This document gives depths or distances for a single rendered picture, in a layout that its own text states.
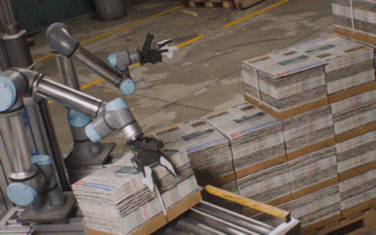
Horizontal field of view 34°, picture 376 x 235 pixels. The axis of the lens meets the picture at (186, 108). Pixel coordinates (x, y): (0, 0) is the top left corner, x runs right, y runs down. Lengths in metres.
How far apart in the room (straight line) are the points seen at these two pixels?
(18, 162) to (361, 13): 1.88
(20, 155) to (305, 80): 1.43
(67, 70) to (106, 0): 6.83
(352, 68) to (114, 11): 7.06
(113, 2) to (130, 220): 7.82
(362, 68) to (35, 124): 1.64
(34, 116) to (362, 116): 1.68
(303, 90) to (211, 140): 0.52
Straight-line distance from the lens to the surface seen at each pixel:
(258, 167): 3.11
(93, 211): 2.40
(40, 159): 2.65
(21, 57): 2.76
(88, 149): 3.09
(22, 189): 2.52
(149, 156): 2.26
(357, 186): 3.51
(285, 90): 3.05
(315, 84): 3.14
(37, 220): 2.70
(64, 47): 2.96
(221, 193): 2.54
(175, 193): 2.39
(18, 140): 2.46
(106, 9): 9.97
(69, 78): 3.13
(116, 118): 2.27
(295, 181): 3.26
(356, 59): 3.24
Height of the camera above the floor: 2.07
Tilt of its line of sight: 21 degrees down
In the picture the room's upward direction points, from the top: 10 degrees counter-clockwise
